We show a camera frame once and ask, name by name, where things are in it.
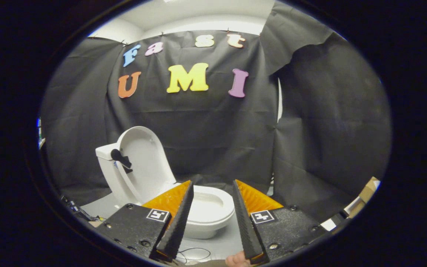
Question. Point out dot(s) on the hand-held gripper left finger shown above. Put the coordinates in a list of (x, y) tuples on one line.
[(178, 222)]

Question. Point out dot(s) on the black backdrop cloth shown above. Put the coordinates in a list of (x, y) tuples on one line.
[(206, 129)]

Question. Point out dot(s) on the white toilet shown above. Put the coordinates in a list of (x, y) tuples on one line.
[(111, 181)]

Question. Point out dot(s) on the white toilet seat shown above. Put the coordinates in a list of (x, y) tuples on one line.
[(228, 207)]

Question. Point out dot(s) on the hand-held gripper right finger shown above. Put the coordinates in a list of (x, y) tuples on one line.
[(245, 226)]

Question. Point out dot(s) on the white toilet lid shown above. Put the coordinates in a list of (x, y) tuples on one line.
[(146, 167)]

